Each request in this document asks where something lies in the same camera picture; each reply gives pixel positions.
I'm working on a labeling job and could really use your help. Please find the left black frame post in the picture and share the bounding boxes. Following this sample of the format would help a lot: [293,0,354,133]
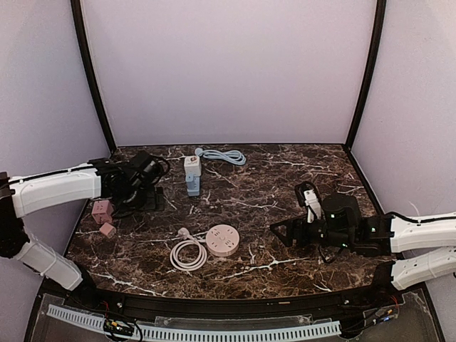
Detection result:
[70,0,117,154]

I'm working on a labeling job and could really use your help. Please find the small green circuit board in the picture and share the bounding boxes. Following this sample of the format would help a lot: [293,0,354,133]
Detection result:
[103,319,135,336]

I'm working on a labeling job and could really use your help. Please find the small pink cube adapter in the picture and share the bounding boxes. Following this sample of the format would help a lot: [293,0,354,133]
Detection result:
[99,222,116,239]

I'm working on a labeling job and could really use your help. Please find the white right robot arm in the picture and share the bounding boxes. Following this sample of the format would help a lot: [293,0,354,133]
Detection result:
[270,190,455,291]

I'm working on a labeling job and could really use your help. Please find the right black frame post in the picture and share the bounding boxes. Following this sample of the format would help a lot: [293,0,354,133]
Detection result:
[344,0,387,150]

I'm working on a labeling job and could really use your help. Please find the grey slotted cable duct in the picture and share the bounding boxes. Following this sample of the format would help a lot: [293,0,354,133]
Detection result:
[46,304,341,341]

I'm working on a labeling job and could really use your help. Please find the pink coiled cable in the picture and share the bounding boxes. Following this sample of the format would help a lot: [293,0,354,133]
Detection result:
[169,234,208,272]

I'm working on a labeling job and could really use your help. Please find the pink plug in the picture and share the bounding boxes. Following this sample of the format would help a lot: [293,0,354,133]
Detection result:
[177,227,195,240]

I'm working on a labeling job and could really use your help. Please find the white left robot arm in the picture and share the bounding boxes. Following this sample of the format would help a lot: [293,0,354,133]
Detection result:
[1,151,171,292]

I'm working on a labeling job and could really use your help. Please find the pink round power socket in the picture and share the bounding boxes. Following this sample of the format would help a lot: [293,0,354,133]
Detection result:
[205,224,240,257]

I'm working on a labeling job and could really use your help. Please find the blue power strip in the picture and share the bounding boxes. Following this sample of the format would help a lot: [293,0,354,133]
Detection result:
[186,172,201,197]

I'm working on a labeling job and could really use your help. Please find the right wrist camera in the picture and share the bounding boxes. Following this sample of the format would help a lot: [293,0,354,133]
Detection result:
[294,181,322,223]

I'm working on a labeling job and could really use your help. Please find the black frame post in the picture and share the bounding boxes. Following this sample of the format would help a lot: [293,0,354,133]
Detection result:
[70,0,117,154]
[344,0,387,150]

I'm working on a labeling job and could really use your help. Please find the white cube socket adapter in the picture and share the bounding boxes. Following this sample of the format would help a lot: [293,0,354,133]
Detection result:
[184,155,202,177]

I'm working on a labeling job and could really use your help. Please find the large pink cube adapter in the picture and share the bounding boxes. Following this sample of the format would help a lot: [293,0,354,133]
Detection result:
[91,199,114,224]

